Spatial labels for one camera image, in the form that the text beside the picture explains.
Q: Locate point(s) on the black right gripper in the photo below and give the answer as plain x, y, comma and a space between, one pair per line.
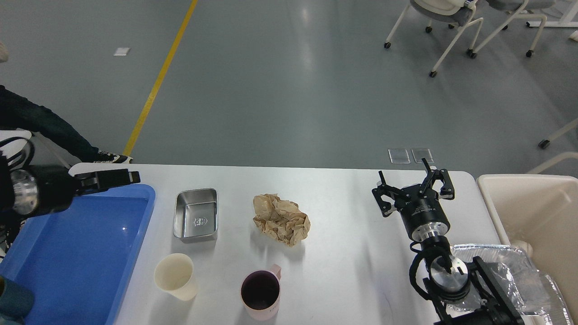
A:
422, 214

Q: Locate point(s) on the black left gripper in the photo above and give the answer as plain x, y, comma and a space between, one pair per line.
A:
45, 189

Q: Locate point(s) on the steel rectangular container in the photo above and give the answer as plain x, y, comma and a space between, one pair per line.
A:
196, 216

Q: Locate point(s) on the cream paper cup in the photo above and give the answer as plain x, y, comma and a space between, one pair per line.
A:
175, 274

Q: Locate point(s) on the aluminium foil tray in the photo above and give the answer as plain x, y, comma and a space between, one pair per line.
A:
532, 292

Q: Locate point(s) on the pink plastic mug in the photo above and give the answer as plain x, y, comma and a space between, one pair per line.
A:
260, 293

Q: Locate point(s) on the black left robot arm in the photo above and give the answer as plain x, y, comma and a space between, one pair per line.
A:
12, 223

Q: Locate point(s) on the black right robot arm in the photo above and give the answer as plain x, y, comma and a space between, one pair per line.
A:
435, 273

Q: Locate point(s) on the right floor socket plate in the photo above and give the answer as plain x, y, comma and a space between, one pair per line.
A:
422, 153

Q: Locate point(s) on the floor socket plate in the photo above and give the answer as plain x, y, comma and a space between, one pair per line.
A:
399, 156
422, 153

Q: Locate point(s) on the left floor socket plate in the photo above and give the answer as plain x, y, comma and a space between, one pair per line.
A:
399, 156

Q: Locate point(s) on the blue plastic tray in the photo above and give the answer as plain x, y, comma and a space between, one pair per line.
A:
78, 262

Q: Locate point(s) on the person in beige sweater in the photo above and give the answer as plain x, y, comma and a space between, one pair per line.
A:
18, 112

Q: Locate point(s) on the beige plastic bin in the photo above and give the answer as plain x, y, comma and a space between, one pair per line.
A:
539, 213

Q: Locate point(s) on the crumpled brown paper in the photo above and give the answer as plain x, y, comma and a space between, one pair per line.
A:
281, 220

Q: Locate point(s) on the teal cup in tray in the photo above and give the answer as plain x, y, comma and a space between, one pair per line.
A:
16, 301

